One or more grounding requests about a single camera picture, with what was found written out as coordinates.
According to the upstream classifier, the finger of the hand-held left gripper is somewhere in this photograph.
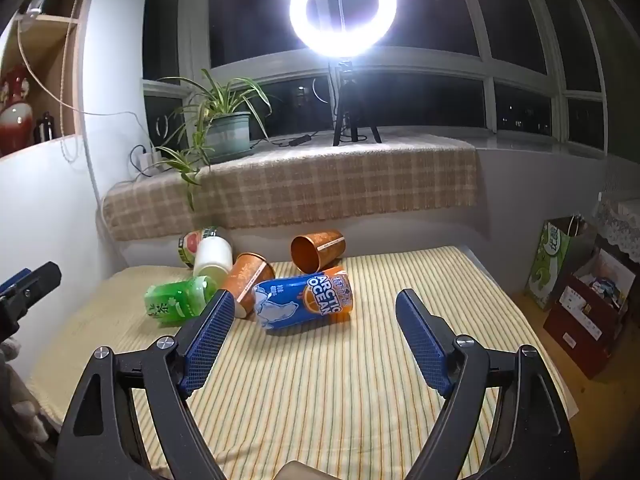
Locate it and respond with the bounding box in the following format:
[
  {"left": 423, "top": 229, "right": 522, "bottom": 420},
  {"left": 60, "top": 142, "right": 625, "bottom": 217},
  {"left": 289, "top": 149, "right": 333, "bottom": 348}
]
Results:
[{"left": 0, "top": 261, "right": 62, "bottom": 343}]

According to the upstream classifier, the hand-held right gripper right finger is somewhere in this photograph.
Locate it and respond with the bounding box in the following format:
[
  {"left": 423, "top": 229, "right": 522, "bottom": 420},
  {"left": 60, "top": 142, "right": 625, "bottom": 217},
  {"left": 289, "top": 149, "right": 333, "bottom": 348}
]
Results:
[{"left": 396, "top": 288, "right": 581, "bottom": 480}]

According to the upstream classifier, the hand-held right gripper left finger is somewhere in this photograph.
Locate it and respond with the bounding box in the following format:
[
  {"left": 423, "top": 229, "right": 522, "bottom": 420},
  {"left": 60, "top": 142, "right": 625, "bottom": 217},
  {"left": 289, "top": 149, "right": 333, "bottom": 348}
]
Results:
[{"left": 57, "top": 289, "right": 236, "bottom": 480}]

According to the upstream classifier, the blue Arctic Ocean can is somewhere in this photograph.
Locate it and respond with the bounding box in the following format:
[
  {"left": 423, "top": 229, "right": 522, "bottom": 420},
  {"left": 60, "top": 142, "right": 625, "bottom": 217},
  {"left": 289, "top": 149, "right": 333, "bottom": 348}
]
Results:
[{"left": 252, "top": 267, "right": 354, "bottom": 334}]

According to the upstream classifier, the orange patterned cup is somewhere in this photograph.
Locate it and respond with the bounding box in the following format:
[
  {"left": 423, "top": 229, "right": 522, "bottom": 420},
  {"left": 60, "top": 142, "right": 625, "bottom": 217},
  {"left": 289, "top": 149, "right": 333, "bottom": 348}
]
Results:
[{"left": 219, "top": 252, "right": 276, "bottom": 319}]

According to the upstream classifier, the white cup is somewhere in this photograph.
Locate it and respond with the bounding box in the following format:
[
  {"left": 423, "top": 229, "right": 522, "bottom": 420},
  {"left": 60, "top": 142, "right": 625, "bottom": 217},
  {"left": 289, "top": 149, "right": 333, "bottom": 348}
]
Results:
[{"left": 193, "top": 237, "right": 234, "bottom": 281}]

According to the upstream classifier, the copper orange cup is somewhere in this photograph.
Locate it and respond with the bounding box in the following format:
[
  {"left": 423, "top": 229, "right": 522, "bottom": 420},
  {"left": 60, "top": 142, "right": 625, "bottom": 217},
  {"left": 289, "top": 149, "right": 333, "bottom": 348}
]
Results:
[{"left": 290, "top": 230, "right": 347, "bottom": 274}]

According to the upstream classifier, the green plastic bottle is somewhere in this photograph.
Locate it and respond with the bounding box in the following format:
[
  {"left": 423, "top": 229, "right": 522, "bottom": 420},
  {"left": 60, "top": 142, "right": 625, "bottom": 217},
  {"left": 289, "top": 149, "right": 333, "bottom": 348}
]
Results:
[{"left": 144, "top": 275, "right": 219, "bottom": 329}]

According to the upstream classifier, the striped yellow mat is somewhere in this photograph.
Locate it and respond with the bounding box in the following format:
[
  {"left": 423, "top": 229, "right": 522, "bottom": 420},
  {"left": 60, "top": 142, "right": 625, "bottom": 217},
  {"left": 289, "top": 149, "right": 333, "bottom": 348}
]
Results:
[{"left": 29, "top": 245, "right": 581, "bottom": 480}]

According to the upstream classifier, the green paper bag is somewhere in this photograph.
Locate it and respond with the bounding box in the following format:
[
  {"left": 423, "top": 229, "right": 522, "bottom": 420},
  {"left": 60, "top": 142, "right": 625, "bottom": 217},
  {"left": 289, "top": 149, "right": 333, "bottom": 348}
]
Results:
[{"left": 524, "top": 215, "right": 597, "bottom": 312}]

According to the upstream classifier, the black bottle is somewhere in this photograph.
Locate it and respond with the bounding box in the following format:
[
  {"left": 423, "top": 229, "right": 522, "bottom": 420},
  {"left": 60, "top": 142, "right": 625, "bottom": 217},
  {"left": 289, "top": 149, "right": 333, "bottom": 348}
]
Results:
[{"left": 34, "top": 111, "right": 56, "bottom": 147}]

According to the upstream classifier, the red cardboard box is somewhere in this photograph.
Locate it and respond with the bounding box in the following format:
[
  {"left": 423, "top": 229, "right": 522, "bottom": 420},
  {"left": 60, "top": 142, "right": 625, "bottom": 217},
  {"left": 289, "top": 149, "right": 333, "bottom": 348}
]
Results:
[{"left": 542, "top": 249, "right": 632, "bottom": 380}]

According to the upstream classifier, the red ceramic vase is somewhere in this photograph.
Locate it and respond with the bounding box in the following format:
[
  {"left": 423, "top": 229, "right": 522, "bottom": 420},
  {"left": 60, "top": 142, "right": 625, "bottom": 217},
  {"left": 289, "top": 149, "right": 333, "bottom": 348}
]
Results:
[{"left": 0, "top": 66, "right": 35, "bottom": 157}]

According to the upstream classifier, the plaid cloth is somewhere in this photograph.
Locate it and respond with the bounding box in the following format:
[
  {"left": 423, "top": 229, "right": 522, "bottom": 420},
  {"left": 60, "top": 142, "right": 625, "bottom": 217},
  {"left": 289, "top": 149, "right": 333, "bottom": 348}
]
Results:
[{"left": 102, "top": 139, "right": 482, "bottom": 242}]

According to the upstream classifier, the grey-green flower pot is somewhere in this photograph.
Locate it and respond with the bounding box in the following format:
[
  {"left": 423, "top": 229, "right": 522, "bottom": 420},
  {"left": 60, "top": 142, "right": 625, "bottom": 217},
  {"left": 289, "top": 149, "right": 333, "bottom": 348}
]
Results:
[{"left": 204, "top": 111, "right": 257, "bottom": 164}]

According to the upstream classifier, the wooden shelf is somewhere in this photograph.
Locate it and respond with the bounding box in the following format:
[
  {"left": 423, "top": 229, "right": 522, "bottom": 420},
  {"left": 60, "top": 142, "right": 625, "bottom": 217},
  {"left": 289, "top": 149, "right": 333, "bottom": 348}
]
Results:
[{"left": 0, "top": 0, "right": 96, "bottom": 162}]

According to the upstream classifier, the white lace cloth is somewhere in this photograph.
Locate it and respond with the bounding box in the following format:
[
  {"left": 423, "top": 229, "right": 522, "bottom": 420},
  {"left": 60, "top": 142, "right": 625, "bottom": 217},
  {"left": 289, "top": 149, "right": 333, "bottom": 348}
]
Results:
[{"left": 594, "top": 195, "right": 640, "bottom": 263}]

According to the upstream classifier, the spider plant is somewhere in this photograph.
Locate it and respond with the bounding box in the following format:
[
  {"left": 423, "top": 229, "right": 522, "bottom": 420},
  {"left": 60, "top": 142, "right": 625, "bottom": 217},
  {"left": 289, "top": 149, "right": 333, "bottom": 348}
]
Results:
[{"left": 154, "top": 67, "right": 274, "bottom": 212}]

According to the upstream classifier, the black tripod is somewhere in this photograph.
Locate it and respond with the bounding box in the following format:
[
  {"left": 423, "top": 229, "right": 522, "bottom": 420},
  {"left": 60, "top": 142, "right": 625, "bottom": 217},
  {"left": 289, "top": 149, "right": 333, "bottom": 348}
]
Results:
[{"left": 332, "top": 59, "right": 383, "bottom": 147}]

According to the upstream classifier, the white cable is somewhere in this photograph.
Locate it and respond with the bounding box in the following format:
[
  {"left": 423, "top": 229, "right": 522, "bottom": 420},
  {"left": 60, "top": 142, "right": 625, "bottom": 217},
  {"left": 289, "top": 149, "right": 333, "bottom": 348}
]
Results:
[{"left": 16, "top": 0, "right": 147, "bottom": 162}]

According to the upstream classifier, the black cable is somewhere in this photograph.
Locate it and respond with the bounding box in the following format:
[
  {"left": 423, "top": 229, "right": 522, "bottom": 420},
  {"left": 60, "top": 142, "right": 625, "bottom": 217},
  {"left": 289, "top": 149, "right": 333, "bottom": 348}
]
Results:
[{"left": 250, "top": 131, "right": 335, "bottom": 149}]

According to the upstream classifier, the white window frame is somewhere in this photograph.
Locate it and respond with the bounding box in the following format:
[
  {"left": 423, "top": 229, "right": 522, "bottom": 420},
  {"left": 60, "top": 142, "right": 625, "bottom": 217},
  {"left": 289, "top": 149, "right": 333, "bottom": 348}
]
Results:
[{"left": 142, "top": 0, "right": 640, "bottom": 161}]

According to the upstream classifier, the ring light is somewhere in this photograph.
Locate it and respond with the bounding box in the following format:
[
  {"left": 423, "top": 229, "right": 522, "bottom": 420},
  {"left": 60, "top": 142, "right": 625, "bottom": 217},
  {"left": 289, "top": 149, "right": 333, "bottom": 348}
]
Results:
[{"left": 289, "top": 0, "right": 399, "bottom": 59}]

